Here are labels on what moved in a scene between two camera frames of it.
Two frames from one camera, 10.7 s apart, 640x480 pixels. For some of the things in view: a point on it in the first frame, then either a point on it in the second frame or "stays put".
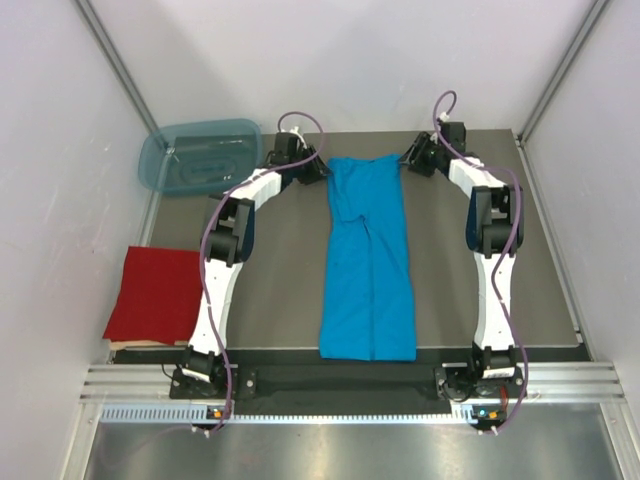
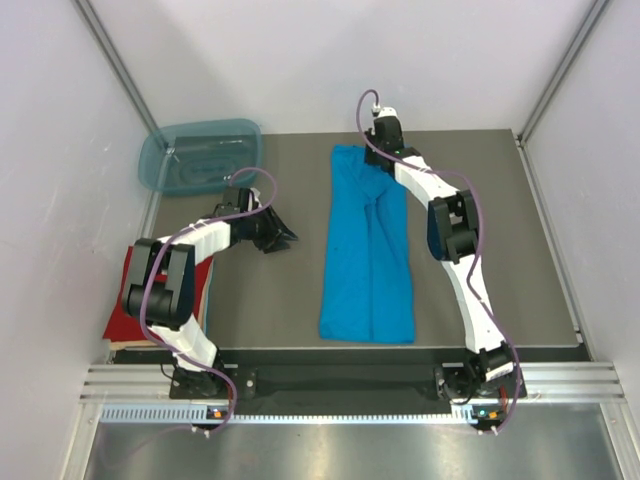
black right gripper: (413, 157) -> (368, 157)
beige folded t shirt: (148, 345) stays put
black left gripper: (316, 170) -> (276, 232)
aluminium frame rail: (126, 383) stays put
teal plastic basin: (201, 157) stays put
